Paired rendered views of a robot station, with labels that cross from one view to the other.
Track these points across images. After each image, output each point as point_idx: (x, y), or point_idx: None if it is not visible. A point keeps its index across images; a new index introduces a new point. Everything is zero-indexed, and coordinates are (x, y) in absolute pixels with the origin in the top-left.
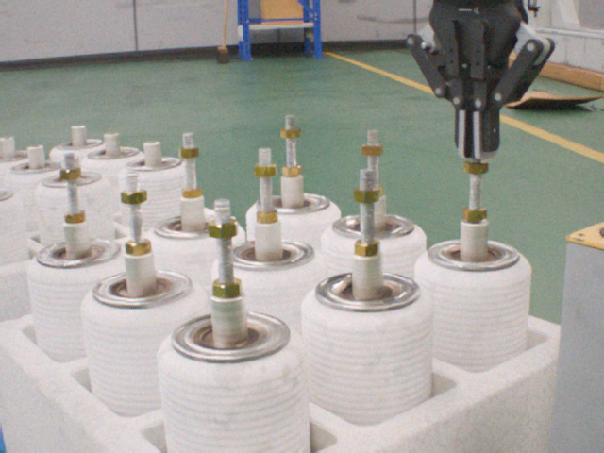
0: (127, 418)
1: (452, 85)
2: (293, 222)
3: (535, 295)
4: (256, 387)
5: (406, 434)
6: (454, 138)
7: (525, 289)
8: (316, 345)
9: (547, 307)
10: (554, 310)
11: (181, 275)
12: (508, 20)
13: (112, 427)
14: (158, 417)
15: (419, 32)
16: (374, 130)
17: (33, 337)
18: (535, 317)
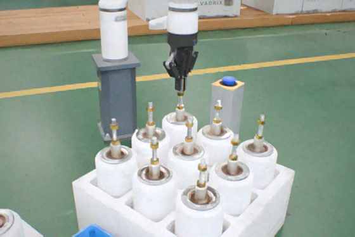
0: (258, 194)
1: (181, 73)
2: (135, 154)
3: (2, 169)
4: None
5: None
6: (179, 88)
7: None
8: (231, 147)
9: (18, 166)
10: (23, 165)
11: (219, 163)
12: (193, 48)
13: (265, 195)
14: (253, 188)
15: (170, 61)
16: (150, 102)
17: None
18: (28, 170)
